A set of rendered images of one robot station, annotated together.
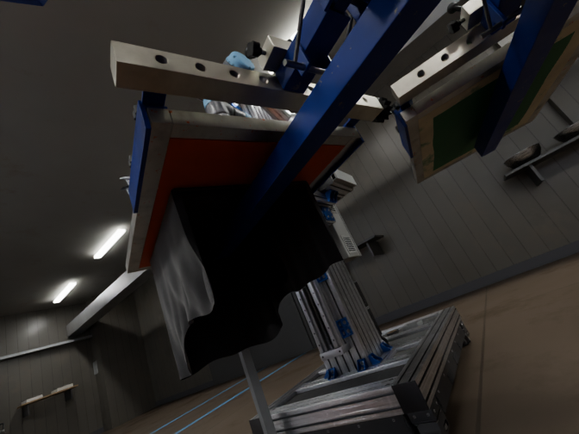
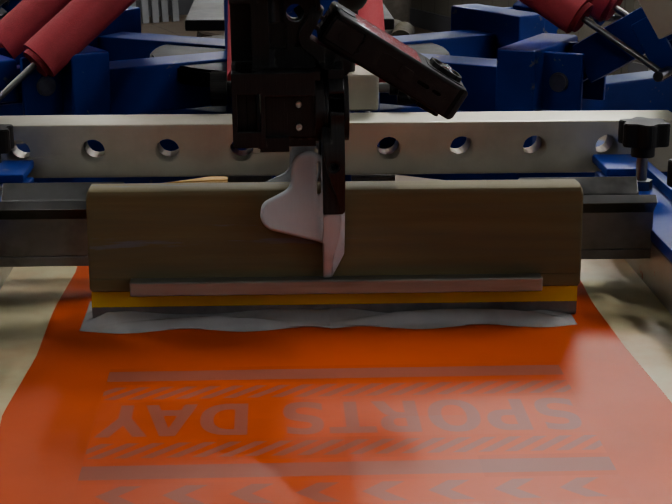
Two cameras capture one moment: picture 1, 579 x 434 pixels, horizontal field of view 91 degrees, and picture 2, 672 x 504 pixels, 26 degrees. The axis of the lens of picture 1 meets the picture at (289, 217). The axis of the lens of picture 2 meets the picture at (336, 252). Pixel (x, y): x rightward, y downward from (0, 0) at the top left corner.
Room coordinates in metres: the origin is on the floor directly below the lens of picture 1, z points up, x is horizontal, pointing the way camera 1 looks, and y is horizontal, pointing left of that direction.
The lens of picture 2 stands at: (1.60, 0.71, 1.30)
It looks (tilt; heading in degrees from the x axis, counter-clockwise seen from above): 16 degrees down; 217
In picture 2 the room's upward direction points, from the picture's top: straight up
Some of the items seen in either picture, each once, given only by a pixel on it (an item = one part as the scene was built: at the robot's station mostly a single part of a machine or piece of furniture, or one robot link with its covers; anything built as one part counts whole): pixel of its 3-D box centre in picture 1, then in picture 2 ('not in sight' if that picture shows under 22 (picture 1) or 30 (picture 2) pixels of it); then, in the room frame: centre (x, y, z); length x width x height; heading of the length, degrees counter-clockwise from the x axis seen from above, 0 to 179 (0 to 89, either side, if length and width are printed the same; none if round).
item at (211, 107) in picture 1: (217, 110); not in sight; (0.80, 0.08, 1.30); 0.09 x 0.08 x 0.11; 149
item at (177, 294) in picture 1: (181, 294); not in sight; (0.79, 0.37, 0.74); 0.46 x 0.04 x 0.42; 39
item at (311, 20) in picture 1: (309, 48); not in sight; (0.44, -0.18, 1.02); 0.17 x 0.06 x 0.05; 39
